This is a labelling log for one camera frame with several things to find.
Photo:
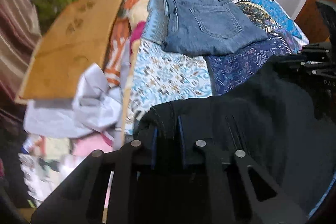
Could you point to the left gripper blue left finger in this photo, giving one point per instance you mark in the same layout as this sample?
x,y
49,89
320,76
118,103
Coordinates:
x,y
154,147

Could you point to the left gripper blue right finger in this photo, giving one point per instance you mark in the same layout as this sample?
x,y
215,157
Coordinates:
x,y
183,147

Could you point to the black pants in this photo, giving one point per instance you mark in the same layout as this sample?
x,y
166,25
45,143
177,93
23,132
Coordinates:
x,y
258,154

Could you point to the patchwork patterned bedspread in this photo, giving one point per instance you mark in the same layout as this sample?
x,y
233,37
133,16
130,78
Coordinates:
x,y
155,76

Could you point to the white lilac crumpled cloth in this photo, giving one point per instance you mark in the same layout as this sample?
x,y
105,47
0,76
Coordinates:
x,y
95,107

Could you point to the folded blue jeans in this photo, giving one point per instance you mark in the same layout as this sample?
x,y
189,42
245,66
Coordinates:
x,y
208,27

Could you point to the wooden lap desk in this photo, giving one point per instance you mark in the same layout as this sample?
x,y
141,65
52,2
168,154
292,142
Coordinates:
x,y
77,38

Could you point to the striped pink curtain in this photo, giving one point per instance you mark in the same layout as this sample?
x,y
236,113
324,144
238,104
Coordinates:
x,y
20,33

